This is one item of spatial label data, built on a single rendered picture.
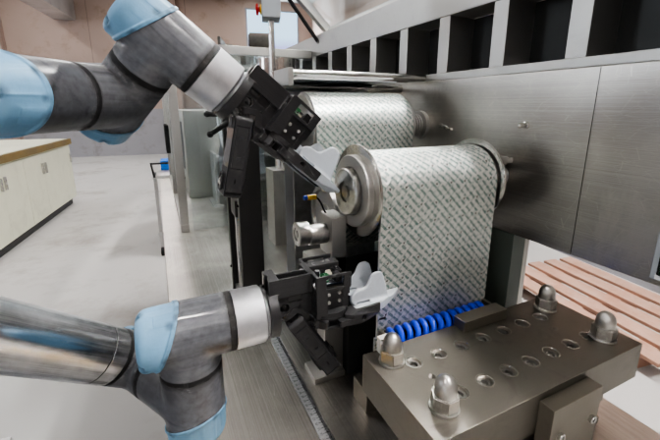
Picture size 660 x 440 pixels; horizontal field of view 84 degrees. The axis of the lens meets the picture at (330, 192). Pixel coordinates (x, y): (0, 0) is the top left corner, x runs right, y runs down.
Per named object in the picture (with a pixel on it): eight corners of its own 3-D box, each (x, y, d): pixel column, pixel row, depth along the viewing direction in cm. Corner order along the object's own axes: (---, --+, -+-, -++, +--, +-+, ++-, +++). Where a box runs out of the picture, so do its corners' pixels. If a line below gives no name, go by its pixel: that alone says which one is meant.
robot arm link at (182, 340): (142, 356, 47) (134, 297, 45) (228, 333, 52) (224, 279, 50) (140, 399, 40) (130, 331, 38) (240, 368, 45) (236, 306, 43)
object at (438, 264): (375, 337, 59) (378, 228, 55) (481, 303, 69) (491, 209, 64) (376, 338, 59) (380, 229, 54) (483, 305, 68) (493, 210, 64)
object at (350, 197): (354, 223, 56) (332, 204, 62) (364, 221, 57) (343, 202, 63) (357, 177, 53) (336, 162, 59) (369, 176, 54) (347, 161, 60)
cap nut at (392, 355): (373, 357, 52) (374, 329, 51) (394, 350, 54) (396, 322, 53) (388, 373, 49) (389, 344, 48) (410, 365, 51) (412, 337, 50)
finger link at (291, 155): (324, 174, 51) (275, 135, 49) (318, 183, 51) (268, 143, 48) (315, 171, 56) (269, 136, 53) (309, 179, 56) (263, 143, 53)
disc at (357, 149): (334, 219, 67) (336, 138, 63) (336, 219, 67) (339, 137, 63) (377, 250, 54) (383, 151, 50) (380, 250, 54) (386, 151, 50)
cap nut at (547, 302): (528, 304, 66) (531, 282, 65) (542, 301, 68) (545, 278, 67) (548, 315, 63) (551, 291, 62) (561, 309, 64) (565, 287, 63)
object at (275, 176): (259, 237, 137) (252, 79, 124) (295, 231, 143) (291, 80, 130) (270, 249, 125) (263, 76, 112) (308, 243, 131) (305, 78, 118)
